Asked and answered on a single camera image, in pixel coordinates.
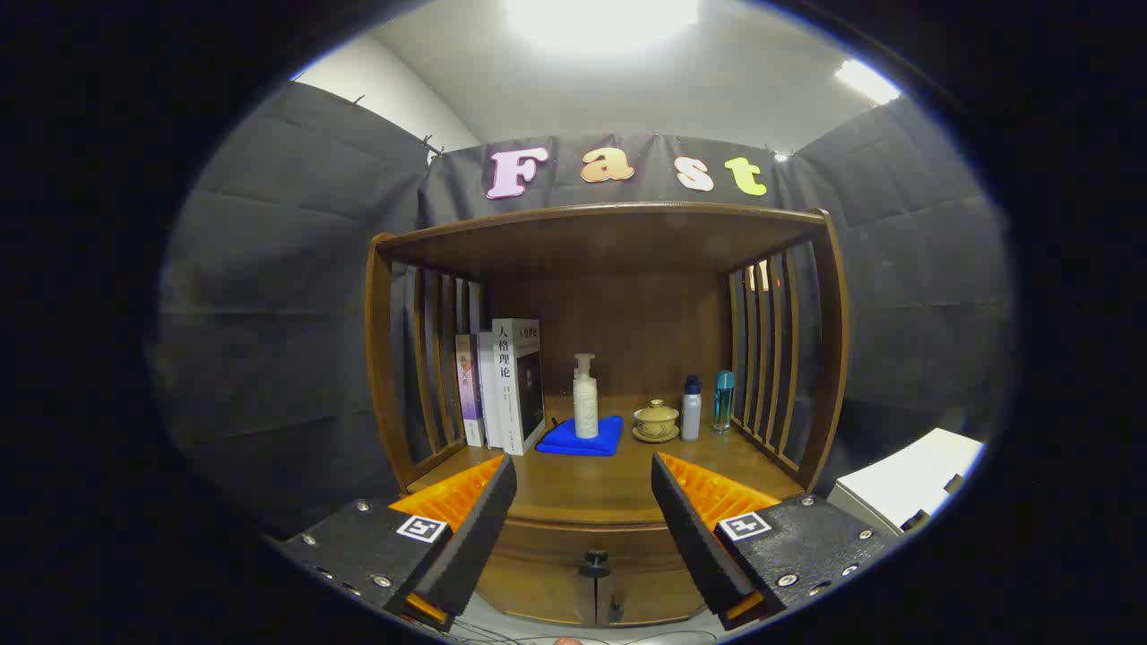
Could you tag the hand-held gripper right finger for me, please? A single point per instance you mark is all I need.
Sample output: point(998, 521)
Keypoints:
point(694, 542)

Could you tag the white bottle with blue cap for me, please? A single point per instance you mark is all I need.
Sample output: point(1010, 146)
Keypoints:
point(691, 412)

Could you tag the clear teal bottle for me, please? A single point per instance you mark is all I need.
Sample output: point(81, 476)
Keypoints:
point(723, 403)

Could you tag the thin white book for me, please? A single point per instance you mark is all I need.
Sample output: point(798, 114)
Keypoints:
point(487, 394)

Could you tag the small ceiling light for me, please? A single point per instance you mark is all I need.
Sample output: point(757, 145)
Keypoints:
point(865, 79)

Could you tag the wooden drawer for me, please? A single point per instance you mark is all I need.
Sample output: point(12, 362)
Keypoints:
point(556, 542)

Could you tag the large ceiling light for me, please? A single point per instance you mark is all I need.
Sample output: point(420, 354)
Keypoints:
point(600, 18)

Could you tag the white pump bottle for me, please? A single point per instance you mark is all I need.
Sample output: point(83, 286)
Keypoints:
point(585, 403)

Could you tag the black drawer knob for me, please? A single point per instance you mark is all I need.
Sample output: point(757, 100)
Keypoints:
point(594, 566)

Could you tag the purple book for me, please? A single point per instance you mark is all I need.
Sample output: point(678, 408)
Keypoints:
point(469, 385)

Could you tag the white book with dark cover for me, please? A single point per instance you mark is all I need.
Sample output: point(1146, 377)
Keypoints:
point(506, 385)

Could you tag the blue folded cloth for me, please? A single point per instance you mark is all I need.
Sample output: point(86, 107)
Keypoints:
point(564, 439)

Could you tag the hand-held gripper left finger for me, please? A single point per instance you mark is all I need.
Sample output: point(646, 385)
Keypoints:
point(475, 537)

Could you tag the brown wooden cabinet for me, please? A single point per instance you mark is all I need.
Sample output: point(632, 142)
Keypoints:
point(609, 313)

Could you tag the wooden countertop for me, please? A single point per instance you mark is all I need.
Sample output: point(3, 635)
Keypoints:
point(591, 484)

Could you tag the black backdrop cloth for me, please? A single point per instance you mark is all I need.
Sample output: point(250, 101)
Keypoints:
point(269, 313)

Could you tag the beige lidded tea cup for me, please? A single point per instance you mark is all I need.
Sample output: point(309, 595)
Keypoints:
point(656, 419)

